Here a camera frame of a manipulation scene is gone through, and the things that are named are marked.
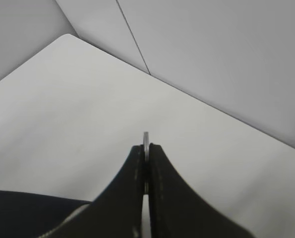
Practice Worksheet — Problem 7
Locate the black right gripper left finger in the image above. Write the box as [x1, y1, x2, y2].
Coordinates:
[42, 145, 145, 238]

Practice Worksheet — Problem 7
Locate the navy blue lunch bag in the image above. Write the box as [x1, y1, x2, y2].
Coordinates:
[0, 131, 150, 238]

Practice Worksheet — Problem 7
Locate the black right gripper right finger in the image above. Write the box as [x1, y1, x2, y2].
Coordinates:
[148, 144, 253, 238]

